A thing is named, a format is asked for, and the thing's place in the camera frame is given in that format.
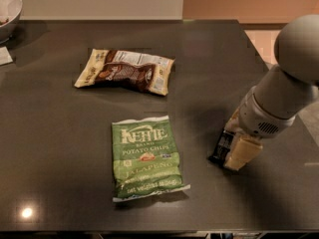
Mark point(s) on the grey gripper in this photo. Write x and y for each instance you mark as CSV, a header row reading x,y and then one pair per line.
x,y
256,119

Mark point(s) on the black rxbar chocolate bar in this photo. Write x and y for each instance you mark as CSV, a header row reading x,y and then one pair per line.
x,y
222,147

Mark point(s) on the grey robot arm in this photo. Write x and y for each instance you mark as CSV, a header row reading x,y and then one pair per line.
x,y
288,87

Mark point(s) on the green Kettle jalapeno chip bag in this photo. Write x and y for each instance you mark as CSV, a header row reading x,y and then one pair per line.
x,y
145,159

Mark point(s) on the brown chip bag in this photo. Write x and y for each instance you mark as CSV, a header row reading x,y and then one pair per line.
x,y
139,71

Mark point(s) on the white paper napkin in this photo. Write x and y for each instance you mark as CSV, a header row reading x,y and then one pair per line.
x,y
5,57

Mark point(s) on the grey metal bowl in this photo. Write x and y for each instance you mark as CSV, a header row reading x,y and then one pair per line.
x,y
10,11

